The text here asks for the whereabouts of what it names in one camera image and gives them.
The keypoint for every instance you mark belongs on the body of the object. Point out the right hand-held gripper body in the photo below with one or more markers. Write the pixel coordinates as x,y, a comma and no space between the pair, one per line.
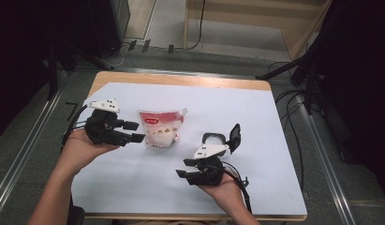
209,168

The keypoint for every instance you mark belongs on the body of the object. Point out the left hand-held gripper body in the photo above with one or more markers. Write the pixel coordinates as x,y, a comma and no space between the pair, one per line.
102,129

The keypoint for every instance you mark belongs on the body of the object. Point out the red and white pouch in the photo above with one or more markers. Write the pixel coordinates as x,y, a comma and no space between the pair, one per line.
162,128

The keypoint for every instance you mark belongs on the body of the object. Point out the clear jar with black lid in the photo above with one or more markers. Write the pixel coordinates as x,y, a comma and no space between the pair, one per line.
235,137

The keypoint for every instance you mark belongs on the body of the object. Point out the person's right hand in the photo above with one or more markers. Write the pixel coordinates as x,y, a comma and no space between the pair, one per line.
224,195

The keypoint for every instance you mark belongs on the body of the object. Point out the person's left hand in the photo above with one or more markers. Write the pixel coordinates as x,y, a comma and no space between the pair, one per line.
81,153

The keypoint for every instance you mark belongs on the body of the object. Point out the white paper table cover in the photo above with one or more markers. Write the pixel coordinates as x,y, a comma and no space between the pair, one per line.
149,187

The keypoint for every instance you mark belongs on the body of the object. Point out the black floor marker strip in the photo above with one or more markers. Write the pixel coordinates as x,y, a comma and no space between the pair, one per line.
170,48
132,45
146,45

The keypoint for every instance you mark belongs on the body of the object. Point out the black chair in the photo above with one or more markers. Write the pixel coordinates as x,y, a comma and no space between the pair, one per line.
76,217

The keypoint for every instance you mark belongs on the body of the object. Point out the black cabinet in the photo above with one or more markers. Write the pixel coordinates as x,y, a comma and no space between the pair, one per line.
102,25

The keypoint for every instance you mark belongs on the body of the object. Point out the black curtain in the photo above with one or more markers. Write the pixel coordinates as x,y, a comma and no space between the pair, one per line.
21,47
362,78

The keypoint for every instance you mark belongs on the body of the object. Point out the black tripod stand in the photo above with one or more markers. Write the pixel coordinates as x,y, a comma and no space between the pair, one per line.
280,70

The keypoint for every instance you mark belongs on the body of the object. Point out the metal floor rail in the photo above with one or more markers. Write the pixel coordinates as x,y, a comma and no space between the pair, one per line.
27,140
327,162
168,72

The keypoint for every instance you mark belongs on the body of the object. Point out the wooden shelf frame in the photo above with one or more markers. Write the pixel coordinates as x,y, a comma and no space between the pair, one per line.
243,18

